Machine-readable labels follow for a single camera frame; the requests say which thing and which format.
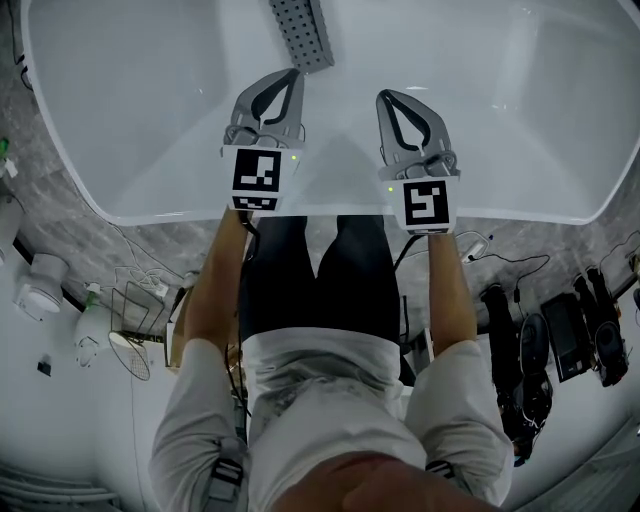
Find person's chin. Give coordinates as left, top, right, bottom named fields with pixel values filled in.
left=272, top=452, right=494, bottom=512

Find black case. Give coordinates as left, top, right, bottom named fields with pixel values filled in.
left=539, top=292, right=594, bottom=384

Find printed cardboard box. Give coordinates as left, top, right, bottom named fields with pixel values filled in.
left=163, top=287, right=202, bottom=375

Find white toilet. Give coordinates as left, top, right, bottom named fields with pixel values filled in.
left=12, top=252, right=72, bottom=315
left=0, top=199, right=26, bottom=264
left=73, top=302, right=115, bottom=369

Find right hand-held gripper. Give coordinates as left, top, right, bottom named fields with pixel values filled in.
left=375, top=89, right=461, bottom=235

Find black wire rack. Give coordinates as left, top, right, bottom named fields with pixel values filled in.
left=108, top=279, right=170, bottom=347

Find white power strip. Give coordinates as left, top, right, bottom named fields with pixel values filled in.
left=460, top=239, right=490, bottom=265

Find racket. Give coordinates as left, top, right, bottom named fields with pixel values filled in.
left=107, top=331, right=152, bottom=382

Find grey shoulder strap with buckle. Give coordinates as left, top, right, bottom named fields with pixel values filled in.
left=202, top=437, right=249, bottom=512
left=424, top=460, right=457, bottom=480

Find person's left forearm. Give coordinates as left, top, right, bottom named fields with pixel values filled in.
left=183, top=207, right=259, bottom=359

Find person's white shirt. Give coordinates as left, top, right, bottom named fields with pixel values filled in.
left=148, top=327, right=516, bottom=512

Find person's black trousers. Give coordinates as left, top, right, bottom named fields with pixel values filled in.
left=238, top=214, right=402, bottom=346

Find white bathtub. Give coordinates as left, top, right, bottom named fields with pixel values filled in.
left=19, top=0, right=640, bottom=227

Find grey perforated bath mat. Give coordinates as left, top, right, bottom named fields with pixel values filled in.
left=268, top=0, right=335, bottom=74

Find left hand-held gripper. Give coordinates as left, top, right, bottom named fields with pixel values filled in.
left=220, top=68, right=305, bottom=214

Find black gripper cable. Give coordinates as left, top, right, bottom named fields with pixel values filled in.
left=392, top=233, right=422, bottom=271
left=224, top=208, right=261, bottom=446

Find white cable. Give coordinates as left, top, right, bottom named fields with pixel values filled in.
left=113, top=239, right=174, bottom=301

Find person's right forearm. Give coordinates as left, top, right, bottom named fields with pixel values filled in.
left=424, top=232, right=479, bottom=359

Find thin black cable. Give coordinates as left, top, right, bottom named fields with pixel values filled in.
left=477, top=253, right=551, bottom=321

